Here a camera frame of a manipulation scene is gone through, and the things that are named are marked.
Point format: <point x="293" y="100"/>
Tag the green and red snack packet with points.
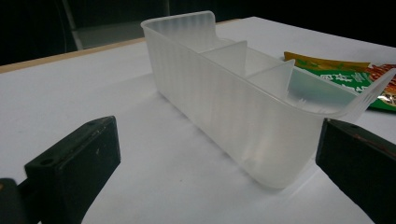
<point x="348" y="77"/>

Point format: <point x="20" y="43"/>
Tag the translucent plastic divided storage box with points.
<point x="224" y="102"/>

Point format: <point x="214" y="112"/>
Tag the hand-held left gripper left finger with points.
<point x="76" y="165"/>

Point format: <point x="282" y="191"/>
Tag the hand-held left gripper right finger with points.
<point x="358" y="161"/>

